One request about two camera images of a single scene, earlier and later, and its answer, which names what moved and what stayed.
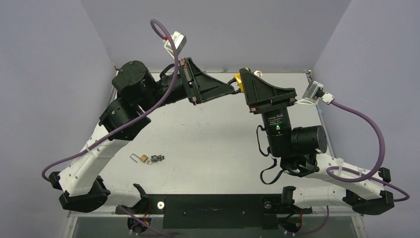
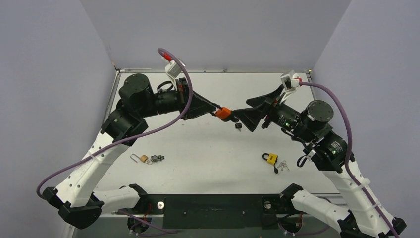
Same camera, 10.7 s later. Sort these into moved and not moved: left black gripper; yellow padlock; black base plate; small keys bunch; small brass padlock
Moved: left black gripper; yellow padlock
Not moved: black base plate; small keys bunch; small brass padlock
